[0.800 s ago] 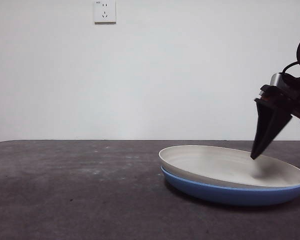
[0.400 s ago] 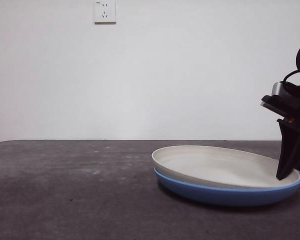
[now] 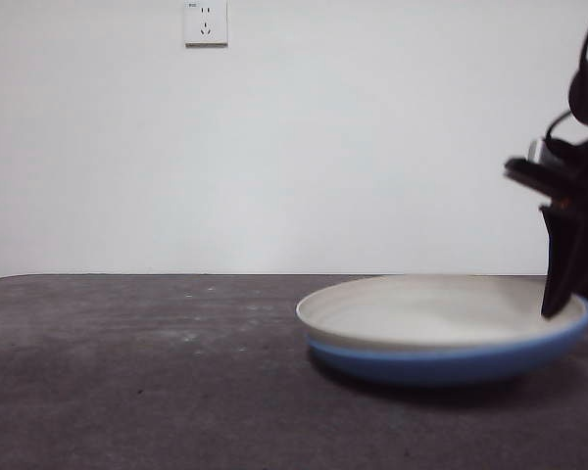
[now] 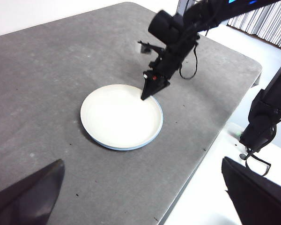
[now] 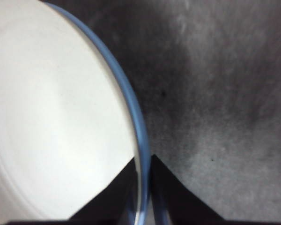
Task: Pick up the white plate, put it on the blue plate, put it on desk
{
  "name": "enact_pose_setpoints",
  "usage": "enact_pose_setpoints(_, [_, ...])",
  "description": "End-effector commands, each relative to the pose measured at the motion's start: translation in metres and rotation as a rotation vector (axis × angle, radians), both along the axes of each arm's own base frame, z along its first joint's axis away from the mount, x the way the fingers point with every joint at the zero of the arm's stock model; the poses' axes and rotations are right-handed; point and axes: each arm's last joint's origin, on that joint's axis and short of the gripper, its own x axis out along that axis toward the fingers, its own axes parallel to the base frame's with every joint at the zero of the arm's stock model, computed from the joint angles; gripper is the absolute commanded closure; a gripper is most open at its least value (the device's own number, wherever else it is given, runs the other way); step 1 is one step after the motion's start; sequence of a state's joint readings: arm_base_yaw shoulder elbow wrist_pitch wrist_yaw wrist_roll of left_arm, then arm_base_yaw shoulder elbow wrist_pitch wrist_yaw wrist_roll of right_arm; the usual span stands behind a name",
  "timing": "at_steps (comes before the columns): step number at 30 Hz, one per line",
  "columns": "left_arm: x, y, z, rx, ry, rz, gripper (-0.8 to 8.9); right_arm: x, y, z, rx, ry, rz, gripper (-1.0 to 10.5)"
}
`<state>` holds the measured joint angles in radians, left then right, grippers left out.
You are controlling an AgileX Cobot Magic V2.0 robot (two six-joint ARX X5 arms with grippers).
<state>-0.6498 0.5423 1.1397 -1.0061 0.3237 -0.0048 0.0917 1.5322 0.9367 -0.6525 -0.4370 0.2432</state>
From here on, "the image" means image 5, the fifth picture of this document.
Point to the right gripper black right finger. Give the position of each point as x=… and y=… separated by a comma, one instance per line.
x=173, y=199

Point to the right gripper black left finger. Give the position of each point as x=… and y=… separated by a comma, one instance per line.
x=110, y=199

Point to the white plate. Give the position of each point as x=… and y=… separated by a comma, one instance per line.
x=49, y=105

